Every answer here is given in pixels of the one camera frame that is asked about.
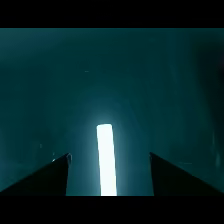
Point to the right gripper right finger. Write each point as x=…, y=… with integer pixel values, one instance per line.
x=173, y=180

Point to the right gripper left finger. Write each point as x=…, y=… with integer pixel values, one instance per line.
x=46, y=180

